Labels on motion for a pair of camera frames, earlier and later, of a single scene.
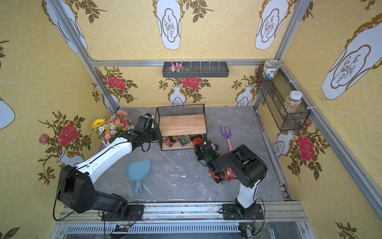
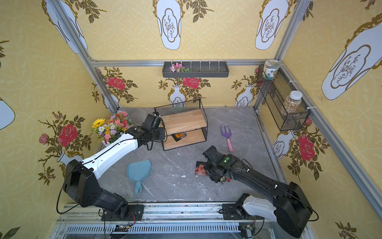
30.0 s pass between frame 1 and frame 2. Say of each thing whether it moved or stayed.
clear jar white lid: stayed
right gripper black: moved
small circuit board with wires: stayed
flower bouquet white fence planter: stayed
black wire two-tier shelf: stayed
